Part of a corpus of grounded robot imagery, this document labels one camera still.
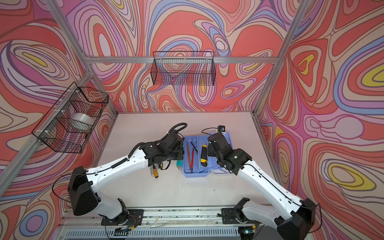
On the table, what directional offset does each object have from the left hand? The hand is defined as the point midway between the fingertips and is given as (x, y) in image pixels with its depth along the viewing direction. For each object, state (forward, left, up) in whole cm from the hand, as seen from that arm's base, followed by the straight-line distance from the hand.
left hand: (186, 152), depth 78 cm
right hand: (+1, -15, +3) cm, 16 cm away
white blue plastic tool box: (+3, -6, -19) cm, 20 cm away
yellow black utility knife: (+2, -10, -9) cm, 14 cm away
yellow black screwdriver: (-5, +19, -16) cm, 25 cm away
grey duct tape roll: (+11, +51, +15) cm, 55 cm away
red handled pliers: (+1, -2, -16) cm, 17 cm away
